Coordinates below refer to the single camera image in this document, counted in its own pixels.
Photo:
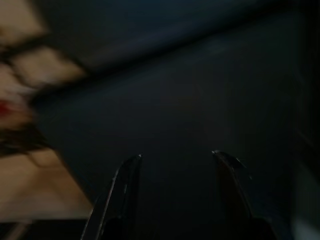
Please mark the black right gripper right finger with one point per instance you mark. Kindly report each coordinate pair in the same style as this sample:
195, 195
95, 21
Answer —
232, 200

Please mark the open cardboard box with clutter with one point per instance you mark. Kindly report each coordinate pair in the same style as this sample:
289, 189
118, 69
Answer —
42, 65

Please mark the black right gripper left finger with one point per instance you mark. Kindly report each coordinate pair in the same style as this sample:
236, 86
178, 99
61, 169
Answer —
117, 200

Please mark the large closed cardboard box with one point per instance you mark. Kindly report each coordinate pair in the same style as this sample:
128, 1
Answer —
37, 187

